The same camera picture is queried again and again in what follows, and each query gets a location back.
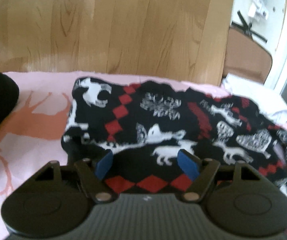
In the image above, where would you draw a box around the black red white patterned garment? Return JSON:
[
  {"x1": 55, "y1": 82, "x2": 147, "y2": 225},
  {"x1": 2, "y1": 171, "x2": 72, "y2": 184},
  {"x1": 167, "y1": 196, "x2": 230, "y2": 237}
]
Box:
[{"x1": 61, "y1": 77, "x2": 287, "y2": 196}]

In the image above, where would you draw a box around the pink deer print bedsheet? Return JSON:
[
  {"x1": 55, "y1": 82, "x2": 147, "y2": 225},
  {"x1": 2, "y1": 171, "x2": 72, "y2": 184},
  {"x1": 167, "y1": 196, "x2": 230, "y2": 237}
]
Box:
[{"x1": 0, "y1": 64, "x2": 287, "y2": 240}]

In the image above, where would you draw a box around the white cloth on bed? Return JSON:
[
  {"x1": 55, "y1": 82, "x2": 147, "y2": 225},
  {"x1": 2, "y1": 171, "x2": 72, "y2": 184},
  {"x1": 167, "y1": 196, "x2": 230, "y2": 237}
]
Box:
[{"x1": 221, "y1": 73, "x2": 287, "y2": 124}]

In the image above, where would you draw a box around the brown cushioned chair back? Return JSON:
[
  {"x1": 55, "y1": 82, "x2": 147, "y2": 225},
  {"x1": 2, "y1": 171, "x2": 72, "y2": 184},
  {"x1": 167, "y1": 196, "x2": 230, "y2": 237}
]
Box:
[{"x1": 222, "y1": 27, "x2": 273, "y2": 84}]

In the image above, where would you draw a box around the wood grain headboard panel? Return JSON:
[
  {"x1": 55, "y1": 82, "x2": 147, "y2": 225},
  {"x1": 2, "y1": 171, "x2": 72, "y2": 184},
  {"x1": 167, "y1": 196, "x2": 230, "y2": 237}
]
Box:
[{"x1": 0, "y1": 0, "x2": 233, "y2": 85}]

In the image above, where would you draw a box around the white wall device with cable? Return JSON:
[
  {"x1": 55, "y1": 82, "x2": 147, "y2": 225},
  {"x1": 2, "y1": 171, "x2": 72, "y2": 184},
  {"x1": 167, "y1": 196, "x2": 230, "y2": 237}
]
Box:
[{"x1": 248, "y1": 0, "x2": 269, "y2": 22}]

